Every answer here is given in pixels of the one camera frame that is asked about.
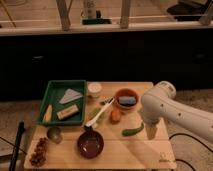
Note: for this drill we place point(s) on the yellow corn cob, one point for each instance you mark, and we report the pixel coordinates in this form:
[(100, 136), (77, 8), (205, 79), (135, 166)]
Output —
[(48, 114)]

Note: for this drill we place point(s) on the white cup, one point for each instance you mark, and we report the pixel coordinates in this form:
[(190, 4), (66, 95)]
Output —
[(94, 89)]

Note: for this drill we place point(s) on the green pepper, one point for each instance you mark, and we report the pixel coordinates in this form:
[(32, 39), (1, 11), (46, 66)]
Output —
[(132, 131)]

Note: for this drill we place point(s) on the orange carrot piece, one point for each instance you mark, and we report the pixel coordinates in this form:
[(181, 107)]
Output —
[(115, 115)]

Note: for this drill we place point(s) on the small metal cup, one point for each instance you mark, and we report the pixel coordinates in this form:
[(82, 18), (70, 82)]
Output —
[(54, 134)]

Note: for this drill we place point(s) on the purple bowl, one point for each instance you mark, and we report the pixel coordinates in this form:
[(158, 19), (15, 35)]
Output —
[(90, 144)]

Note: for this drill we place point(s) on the black pole stand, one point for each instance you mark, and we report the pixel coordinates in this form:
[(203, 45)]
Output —
[(16, 148)]

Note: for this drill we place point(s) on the blue sponge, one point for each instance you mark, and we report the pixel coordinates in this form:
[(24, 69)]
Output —
[(127, 100)]

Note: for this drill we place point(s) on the orange bowl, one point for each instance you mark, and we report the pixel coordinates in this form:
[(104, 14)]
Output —
[(125, 92)]

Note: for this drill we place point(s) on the green plastic tray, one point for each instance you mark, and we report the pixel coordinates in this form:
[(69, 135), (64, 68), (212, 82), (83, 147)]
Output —
[(60, 95)]

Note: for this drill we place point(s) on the white bottle on green base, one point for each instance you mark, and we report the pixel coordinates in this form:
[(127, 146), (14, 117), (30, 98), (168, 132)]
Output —
[(92, 16)]

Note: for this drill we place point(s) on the brown grape bunch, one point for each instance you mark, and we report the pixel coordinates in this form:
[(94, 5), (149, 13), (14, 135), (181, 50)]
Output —
[(38, 158)]

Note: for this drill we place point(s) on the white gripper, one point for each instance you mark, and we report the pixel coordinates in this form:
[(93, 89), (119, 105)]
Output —
[(151, 131)]

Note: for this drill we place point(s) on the grey triangular cloth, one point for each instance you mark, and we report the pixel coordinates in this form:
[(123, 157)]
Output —
[(70, 95)]

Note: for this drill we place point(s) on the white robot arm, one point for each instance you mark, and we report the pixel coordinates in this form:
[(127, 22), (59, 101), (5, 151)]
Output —
[(159, 102)]

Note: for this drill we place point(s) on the tan wooden block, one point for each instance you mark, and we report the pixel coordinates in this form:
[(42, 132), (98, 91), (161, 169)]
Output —
[(67, 112)]

